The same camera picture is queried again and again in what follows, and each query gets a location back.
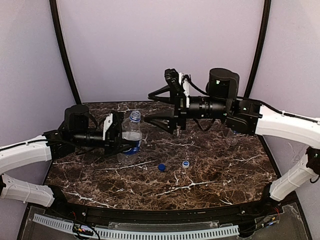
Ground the Pepsi bottle with blue cap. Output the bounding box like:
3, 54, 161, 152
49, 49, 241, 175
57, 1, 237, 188
118, 110, 142, 166

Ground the blue Pepsi bottle cap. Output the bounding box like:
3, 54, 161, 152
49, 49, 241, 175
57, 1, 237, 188
158, 163, 166, 172

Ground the blue white bottle cap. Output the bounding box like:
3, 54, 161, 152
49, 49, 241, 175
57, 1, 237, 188
182, 160, 190, 168

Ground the blue label Pocari Sweat bottle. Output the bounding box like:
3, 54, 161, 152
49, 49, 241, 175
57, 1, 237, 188
225, 129, 239, 147

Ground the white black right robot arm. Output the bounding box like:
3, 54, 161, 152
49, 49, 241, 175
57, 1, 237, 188
144, 68, 320, 202

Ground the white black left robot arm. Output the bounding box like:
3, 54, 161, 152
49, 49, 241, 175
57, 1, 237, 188
0, 104, 125, 207

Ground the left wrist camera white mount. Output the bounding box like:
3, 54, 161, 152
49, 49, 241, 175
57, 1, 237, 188
102, 113, 113, 141

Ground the white slotted cable duct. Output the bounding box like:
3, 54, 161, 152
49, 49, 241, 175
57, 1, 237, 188
32, 214, 240, 240

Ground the black curved front rail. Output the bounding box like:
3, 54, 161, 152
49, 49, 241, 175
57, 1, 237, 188
45, 192, 283, 226

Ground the black right corner post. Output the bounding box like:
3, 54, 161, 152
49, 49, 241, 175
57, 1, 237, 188
244, 0, 272, 98

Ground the black corner post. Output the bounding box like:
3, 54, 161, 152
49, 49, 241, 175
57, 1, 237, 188
49, 0, 82, 104
244, 0, 272, 98

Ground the black left corner post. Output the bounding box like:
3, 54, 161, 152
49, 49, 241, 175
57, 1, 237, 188
49, 0, 82, 104

